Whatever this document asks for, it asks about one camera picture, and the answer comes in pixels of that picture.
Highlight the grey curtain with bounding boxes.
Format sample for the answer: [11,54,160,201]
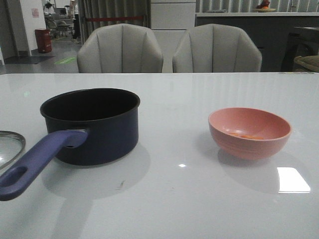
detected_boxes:
[79,0,151,43]

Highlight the red barrier belt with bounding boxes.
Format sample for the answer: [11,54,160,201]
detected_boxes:
[85,15,144,22]

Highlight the olive cushion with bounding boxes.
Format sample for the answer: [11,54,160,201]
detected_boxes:
[294,55,319,73]

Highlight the orange ham slices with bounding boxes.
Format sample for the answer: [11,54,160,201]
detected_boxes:
[230,132,264,140]

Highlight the pink plastic bowl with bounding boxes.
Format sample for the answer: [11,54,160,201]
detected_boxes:
[208,107,292,160]

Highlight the dark grey counter cabinet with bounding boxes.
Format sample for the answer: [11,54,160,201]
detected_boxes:
[195,12,319,72]

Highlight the glass pot lid blue knob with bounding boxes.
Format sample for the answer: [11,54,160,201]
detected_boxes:
[0,130,25,170]

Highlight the left grey upholstered chair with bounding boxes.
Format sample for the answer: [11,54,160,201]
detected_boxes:
[77,23,163,73]

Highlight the white drawer cabinet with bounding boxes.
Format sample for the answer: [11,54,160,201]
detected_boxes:
[151,0,196,73]

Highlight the red trash bin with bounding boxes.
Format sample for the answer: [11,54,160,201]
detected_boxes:
[35,29,52,53]

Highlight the right grey upholstered chair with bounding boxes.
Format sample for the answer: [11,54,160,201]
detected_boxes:
[172,24,262,73]

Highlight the dark blue saucepan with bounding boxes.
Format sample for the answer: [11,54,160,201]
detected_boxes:
[0,88,140,201]

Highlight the grey upholstered chair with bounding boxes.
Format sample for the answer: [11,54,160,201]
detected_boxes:
[77,23,163,73]
[172,24,262,73]

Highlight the fruit plate on counter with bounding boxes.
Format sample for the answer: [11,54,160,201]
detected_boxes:
[253,0,277,12]

